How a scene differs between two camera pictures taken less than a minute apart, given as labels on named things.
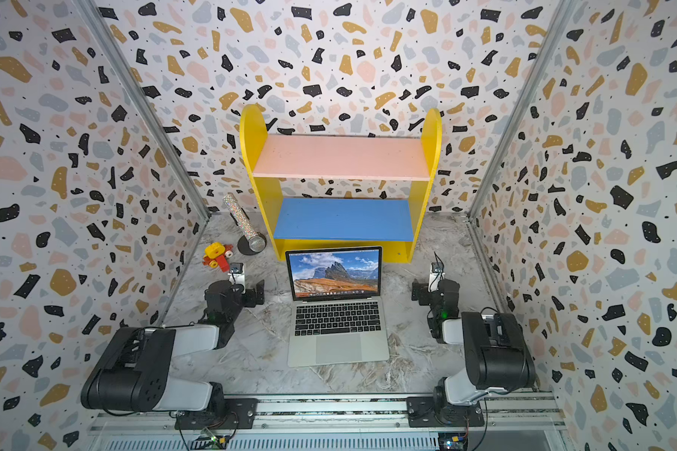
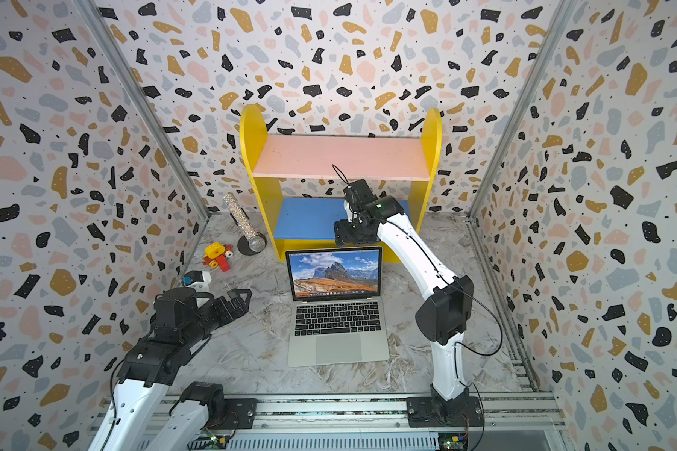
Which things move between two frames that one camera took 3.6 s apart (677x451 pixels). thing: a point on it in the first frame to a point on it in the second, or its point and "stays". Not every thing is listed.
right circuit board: x=453 y=442 stays
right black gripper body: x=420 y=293 to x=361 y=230
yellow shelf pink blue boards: x=391 y=224 stays
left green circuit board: x=211 y=443 stays
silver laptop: x=338 y=314 stays
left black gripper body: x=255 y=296 to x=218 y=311
